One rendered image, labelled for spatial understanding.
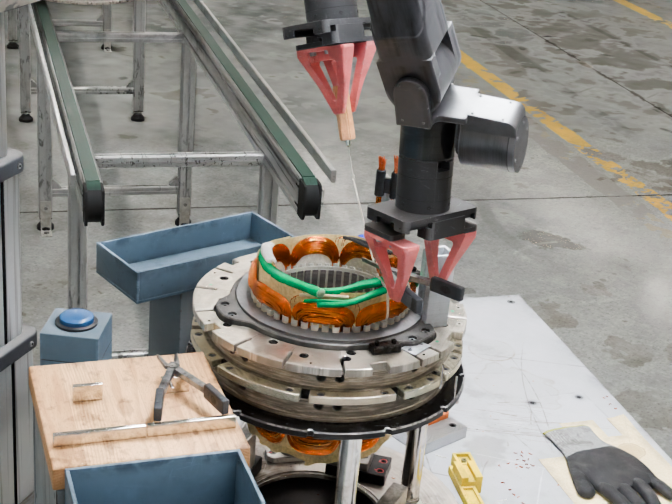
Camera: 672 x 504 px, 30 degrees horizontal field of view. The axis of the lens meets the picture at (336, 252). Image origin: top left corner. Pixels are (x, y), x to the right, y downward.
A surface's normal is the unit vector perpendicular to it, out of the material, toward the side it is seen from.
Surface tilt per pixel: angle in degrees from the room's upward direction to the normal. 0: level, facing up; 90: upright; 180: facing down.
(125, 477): 90
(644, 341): 0
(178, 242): 90
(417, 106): 113
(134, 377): 0
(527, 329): 0
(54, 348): 90
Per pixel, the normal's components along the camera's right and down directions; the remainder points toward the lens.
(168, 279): 0.61, 0.36
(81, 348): -0.07, 0.39
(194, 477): 0.32, 0.40
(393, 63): -0.36, 0.68
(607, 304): 0.08, -0.91
